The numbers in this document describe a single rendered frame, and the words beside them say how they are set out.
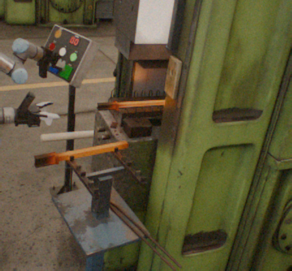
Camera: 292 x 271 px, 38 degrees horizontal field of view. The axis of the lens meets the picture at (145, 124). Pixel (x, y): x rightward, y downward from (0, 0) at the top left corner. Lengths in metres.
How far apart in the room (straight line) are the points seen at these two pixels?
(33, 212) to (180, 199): 1.29
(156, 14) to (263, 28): 0.46
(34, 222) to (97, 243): 1.17
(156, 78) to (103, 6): 5.13
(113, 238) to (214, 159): 0.60
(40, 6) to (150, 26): 5.02
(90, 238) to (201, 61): 0.85
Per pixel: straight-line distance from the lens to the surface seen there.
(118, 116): 2.15
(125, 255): 2.53
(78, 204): 1.99
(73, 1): 6.92
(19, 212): 3.00
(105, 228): 1.87
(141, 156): 2.10
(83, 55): 2.46
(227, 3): 1.66
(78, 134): 2.61
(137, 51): 2.00
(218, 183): 2.15
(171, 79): 1.86
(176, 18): 1.80
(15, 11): 6.90
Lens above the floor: 1.93
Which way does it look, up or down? 28 degrees down
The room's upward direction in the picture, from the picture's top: 8 degrees clockwise
